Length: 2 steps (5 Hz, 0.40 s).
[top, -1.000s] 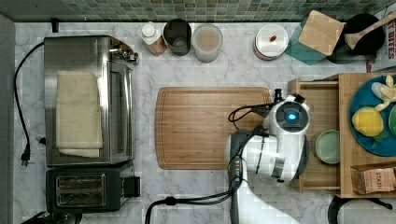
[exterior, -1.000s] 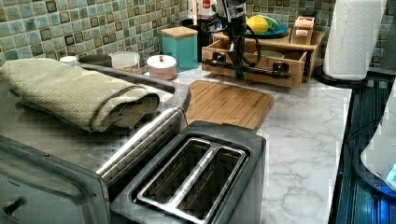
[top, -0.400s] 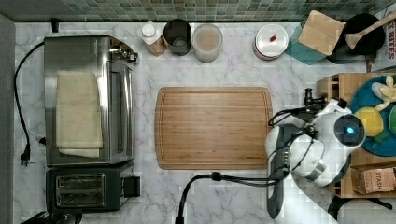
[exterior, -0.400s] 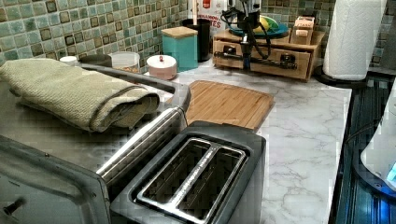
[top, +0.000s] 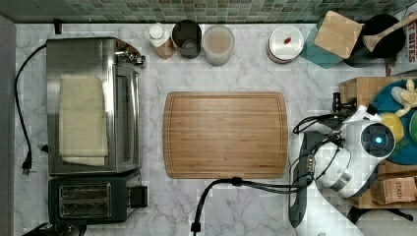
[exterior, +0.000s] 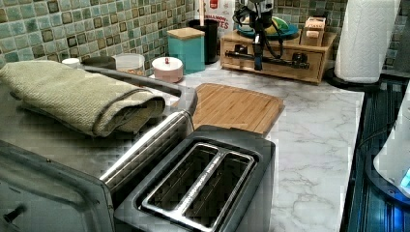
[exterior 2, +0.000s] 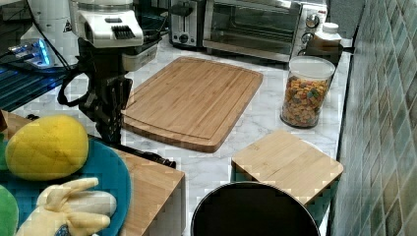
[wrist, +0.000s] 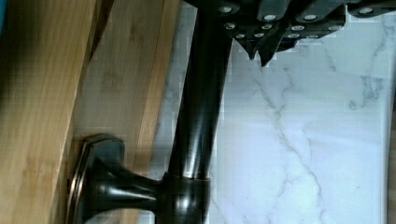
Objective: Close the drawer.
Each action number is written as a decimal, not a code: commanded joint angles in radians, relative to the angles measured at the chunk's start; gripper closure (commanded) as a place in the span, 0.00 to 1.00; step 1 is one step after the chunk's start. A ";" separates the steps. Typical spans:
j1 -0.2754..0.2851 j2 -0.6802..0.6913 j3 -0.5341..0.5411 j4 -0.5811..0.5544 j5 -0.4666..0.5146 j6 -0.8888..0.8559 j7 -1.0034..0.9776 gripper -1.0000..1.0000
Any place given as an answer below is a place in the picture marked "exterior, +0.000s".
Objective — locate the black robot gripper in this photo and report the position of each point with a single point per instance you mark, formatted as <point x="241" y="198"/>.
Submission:
<point x="257" y="25"/>

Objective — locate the wooden drawer box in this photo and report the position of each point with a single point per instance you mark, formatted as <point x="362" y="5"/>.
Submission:
<point x="317" y="56"/>

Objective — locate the black drawer handle bar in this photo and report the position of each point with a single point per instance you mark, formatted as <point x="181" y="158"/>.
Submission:
<point x="298" y="61"/>

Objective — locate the green bowl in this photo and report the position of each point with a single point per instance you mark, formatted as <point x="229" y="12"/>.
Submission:
<point x="278" y="23"/>

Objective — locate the teal plate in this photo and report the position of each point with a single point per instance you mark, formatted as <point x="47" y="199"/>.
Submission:
<point x="287" y="33"/>

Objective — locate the small wooden box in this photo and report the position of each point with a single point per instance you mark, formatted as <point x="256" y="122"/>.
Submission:
<point x="313" y="32"/>

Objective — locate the white cereal box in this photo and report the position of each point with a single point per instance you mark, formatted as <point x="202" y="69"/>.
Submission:
<point x="220" y="11"/>

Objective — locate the black utensil holder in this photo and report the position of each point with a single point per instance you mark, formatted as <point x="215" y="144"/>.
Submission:
<point x="210" y="28"/>

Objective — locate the bamboo cutting board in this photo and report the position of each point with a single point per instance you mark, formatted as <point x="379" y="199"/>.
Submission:
<point x="235" y="108"/>

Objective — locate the black paper towel base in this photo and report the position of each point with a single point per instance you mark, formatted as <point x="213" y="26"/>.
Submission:
<point x="331" y="78"/>

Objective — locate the teal canister with wooden lid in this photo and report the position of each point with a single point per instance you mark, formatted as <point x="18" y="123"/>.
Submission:
<point x="187" y="44"/>

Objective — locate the pink round container with lid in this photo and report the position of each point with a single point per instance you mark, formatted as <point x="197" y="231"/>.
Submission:
<point x="168" y="69"/>

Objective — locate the white paper towel roll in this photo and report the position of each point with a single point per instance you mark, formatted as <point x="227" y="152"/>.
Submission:
<point x="365" y="38"/>

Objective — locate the clear jar with snacks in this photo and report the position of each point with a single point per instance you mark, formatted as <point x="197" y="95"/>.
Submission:
<point x="130" y="63"/>

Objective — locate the black two-slot toaster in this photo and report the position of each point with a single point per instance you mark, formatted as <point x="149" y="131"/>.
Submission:
<point x="215" y="180"/>

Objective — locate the small white cup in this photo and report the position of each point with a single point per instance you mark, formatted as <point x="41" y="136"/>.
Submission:
<point x="72" y="62"/>

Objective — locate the folded olive green towel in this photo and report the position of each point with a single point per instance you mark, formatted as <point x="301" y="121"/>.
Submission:
<point x="89" y="102"/>

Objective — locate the stainless toaster oven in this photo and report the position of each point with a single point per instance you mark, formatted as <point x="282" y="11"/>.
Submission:
<point x="55" y="179"/>

